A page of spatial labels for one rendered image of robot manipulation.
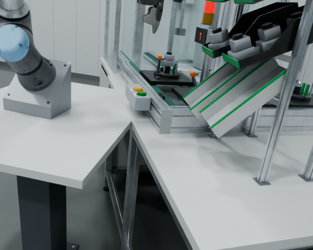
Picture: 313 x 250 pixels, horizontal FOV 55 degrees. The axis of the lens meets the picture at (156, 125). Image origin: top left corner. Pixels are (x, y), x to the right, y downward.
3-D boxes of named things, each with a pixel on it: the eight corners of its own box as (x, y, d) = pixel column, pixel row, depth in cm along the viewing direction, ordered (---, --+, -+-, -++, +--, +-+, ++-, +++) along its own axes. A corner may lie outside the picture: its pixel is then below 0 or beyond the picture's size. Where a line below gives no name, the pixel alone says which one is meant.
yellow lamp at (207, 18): (204, 24, 138) (206, 12, 136) (200, 23, 142) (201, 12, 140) (214, 25, 139) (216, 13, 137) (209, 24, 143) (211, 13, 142)
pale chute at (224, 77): (197, 119, 98) (189, 109, 97) (189, 105, 110) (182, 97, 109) (269, 64, 94) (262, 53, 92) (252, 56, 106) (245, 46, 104)
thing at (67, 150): (-130, 143, 92) (-133, 135, 91) (35, 81, 175) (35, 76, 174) (82, 189, 82) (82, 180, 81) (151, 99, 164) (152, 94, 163)
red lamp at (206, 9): (206, 12, 136) (208, 0, 134) (201, 11, 140) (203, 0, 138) (216, 13, 137) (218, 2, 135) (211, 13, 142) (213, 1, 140)
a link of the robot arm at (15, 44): (12, 77, 111) (-11, 54, 99) (10, 50, 117) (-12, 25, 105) (42, 68, 111) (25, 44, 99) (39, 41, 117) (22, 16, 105)
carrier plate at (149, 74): (150, 84, 148) (150, 80, 147) (139, 73, 169) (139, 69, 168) (195, 86, 155) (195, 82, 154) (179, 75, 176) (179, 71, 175)
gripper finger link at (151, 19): (141, 32, 110) (143, 5, 106) (156, 33, 112) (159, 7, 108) (143, 33, 107) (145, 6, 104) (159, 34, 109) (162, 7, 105)
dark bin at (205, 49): (213, 58, 91) (207, 34, 89) (202, 51, 103) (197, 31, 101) (301, 27, 91) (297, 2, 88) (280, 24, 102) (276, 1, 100)
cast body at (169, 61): (163, 66, 156) (164, 52, 153) (160, 64, 160) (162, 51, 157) (178, 67, 159) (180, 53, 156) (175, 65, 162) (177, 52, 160)
